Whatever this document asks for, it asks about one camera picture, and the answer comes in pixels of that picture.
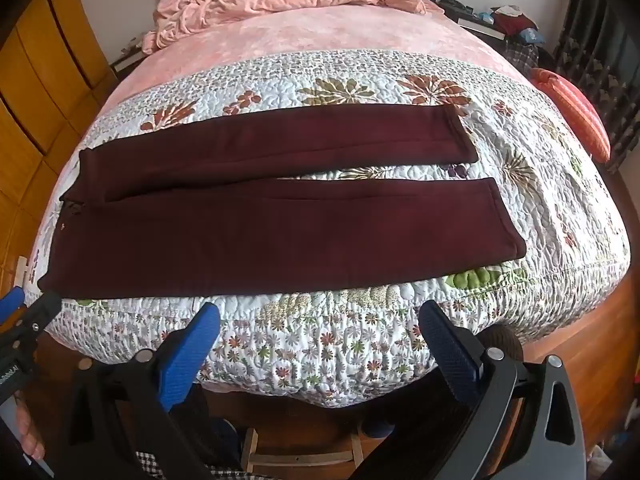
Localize maroon pants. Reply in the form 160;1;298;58
37;102;529;301

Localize black nightstand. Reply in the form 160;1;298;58
437;0;511;43

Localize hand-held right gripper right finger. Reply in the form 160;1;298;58
350;300;587;480

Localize floral quilt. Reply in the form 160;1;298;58
27;49;632;397

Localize wooden stool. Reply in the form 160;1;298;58
241;427;364;468

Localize person's left hand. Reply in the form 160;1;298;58
14;392;47;461

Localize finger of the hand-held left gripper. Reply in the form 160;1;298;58
0;286;27;322
0;290;62;363

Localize wooden wardrobe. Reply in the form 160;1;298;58
0;0;121;301

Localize checkered cloth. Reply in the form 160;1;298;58
134;450;251;480

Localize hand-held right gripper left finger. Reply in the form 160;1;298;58
55;302;223;480

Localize pink bed sheet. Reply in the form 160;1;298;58
107;2;532;111

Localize orange pillow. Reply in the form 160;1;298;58
529;67;612;164

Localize plaid cloth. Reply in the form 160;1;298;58
502;37;541;71

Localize dark red cloth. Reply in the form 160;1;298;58
492;6;540;37

